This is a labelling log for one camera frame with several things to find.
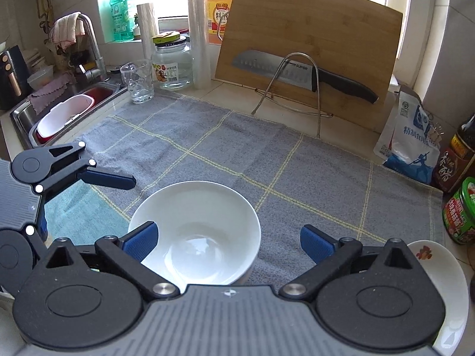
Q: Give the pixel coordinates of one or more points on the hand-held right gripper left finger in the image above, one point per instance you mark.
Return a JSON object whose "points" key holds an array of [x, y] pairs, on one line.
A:
{"points": [[143, 241]]}

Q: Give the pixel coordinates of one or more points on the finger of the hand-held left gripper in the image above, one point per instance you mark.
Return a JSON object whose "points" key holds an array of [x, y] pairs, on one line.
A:
{"points": [[111, 181], [37, 239]]}

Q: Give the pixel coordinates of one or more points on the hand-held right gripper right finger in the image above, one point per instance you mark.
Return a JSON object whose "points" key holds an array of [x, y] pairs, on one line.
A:
{"points": [[315, 244]]}

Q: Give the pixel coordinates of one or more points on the white bowl pink flowers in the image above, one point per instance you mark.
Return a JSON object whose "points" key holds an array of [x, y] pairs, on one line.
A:
{"points": [[207, 215]]}

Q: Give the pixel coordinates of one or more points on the white floral plate small specks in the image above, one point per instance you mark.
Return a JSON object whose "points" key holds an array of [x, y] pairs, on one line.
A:
{"points": [[449, 304]]}

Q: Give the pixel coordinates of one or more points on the steel sink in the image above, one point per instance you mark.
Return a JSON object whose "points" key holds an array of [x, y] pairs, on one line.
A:
{"points": [[22, 118]]}

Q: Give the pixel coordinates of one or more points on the white plastic tub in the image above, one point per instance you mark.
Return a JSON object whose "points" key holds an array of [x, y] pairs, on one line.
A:
{"points": [[79, 104]]}

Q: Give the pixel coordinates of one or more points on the red basin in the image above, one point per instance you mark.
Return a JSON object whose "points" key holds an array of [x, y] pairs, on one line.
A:
{"points": [[104, 94]]}

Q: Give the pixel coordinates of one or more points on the clear glass cup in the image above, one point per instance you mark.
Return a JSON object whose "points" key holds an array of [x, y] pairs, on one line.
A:
{"points": [[137, 89]]}

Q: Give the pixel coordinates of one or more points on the purple cloth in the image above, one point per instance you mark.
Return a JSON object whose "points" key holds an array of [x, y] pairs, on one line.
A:
{"points": [[48, 89]]}

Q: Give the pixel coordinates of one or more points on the grey teal checked towel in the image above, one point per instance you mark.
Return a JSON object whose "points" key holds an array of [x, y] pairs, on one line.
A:
{"points": [[222, 148]]}

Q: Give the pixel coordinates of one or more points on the black kitchen appliance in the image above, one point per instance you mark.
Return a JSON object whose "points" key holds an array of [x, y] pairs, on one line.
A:
{"points": [[13, 81]]}

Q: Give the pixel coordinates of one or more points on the glass jar yellow lid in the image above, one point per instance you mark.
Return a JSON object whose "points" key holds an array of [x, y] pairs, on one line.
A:
{"points": [[170, 74]]}

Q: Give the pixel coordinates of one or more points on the translucent plastic container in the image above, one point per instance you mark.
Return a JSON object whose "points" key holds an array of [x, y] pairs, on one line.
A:
{"points": [[40, 78]]}

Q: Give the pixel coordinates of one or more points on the white blue salt bag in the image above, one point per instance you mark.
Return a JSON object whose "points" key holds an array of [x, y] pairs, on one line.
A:
{"points": [[406, 144]]}

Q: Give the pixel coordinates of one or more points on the steel faucet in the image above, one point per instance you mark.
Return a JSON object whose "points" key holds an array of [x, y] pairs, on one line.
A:
{"points": [[92, 40]]}

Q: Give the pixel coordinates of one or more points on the green lid sauce tub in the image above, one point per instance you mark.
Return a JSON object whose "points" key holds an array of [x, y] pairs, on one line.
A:
{"points": [[462, 215]]}

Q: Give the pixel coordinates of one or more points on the short white bag roll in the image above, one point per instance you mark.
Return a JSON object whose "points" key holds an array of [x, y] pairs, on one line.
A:
{"points": [[147, 29]]}

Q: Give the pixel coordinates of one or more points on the dark vinegar bottle red cap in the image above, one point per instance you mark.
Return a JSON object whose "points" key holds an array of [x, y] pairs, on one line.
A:
{"points": [[451, 167]]}

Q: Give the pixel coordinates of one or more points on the pink white rag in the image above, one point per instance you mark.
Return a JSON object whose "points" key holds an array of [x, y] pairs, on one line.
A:
{"points": [[65, 31]]}

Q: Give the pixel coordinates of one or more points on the tall clear wrap roll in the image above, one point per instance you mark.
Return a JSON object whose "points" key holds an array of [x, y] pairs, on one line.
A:
{"points": [[196, 44]]}

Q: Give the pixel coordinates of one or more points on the green dish soap bottle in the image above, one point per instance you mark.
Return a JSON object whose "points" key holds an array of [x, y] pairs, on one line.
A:
{"points": [[120, 18]]}

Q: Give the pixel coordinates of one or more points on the orange cooking wine bottle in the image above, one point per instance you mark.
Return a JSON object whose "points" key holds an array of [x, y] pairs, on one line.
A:
{"points": [[219, 15]]}

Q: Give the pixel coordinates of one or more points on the bamboo cutting board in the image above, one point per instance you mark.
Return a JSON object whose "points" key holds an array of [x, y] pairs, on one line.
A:
{"points": [[297, 18]]}

